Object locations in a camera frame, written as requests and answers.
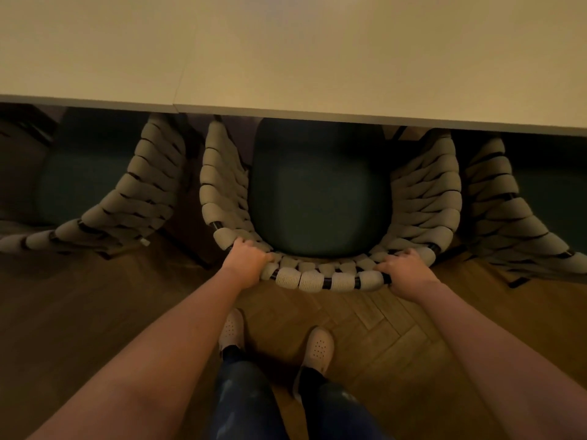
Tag person's left hand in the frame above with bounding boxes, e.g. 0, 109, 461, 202
221, 237, 273, 289

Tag person's right hand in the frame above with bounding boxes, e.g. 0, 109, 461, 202
374, 248, 442, 303

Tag woven rope chair green seat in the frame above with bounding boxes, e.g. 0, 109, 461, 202
0, 107, 186, 261
199, 115, 463, 294
463, 133, 587, 289

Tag person's right forearm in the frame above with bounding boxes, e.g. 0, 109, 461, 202
415, 280, 587, 440

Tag person's left forearm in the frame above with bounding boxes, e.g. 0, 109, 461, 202
28, 266, 250, 440

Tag person's left white shoe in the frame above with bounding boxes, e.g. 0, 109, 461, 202
218, 308, 246, 354

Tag person's white shoe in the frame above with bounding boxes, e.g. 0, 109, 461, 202
293, 327, 335, 401
218, 308, 246, 354

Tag person's right white shoe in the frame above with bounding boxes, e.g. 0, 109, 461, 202
293, 327, 335, 401

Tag person's left leg dark trousers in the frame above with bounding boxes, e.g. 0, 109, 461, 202
209, 346, 290, 440

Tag person's leg dark trousers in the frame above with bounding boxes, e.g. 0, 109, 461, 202
298, 367, 390, 440
209, 346, 290, 440

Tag person's right leg dark trousers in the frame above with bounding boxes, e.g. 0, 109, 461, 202
298, 367, 390, 440

